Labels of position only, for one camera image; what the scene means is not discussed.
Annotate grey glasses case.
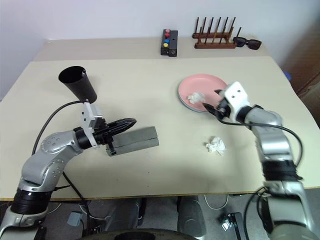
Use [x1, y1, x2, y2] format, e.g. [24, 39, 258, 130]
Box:
[105, 125, 161, 158]

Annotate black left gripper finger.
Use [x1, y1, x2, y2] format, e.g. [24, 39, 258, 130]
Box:
[110, 122, 138, 135]
[109, 117, 138, 129]

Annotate brown wooden cabinet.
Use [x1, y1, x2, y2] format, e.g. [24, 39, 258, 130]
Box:
[282, 22, 320, 101]

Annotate black sunglasses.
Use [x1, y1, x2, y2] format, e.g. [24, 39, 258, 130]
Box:
[232, 36, 263, 51]

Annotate pink plate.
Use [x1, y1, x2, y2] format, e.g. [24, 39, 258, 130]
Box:
[177, 72, 229, 112]

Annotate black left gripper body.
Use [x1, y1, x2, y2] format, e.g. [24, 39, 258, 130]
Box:
[93, 118, 117, 157]

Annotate small white tissue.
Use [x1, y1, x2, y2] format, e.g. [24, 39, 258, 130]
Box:
[187, 92, 206, 104]

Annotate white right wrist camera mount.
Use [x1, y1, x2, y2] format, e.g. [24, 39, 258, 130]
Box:
[223, 80, 252, 124]

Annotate dark grey rounded shape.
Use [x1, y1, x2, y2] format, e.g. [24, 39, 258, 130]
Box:
[176, 195, 207, 237]

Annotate small grey box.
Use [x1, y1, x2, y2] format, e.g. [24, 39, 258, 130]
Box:
[67, 211, 85, 227]

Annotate black box with coloured buttons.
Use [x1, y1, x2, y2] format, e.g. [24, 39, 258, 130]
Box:
[160, 28, 179, 58]

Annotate black metal bracket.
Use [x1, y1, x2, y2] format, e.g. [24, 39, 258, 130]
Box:
[219, 211, 249, 240]

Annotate white cable loop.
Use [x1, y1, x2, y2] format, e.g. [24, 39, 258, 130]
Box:
[203, 193, 230, 210]

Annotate black tapered cup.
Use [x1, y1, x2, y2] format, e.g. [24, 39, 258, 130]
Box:
[57, 65, 98, 104]

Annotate dark round base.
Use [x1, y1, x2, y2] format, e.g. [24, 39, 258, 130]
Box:
[84, 228, 199, 240]

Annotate thin white cable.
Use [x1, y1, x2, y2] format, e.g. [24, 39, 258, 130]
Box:
[78, 203, 111, 221]

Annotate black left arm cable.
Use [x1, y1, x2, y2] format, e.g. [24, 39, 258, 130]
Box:
[31, 99, 91, 226]

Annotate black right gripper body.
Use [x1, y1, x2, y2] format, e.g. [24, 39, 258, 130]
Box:
[215, 98, 234, 121]

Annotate large crumpled white tissue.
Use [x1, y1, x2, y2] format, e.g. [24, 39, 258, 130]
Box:
[204, 135, 228, 157]

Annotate blue plate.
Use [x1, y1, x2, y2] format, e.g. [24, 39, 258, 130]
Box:
[177, 91, 209, 115]

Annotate brown wooden peg rack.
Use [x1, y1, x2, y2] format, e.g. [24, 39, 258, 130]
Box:
[191, 16, 243, 50]

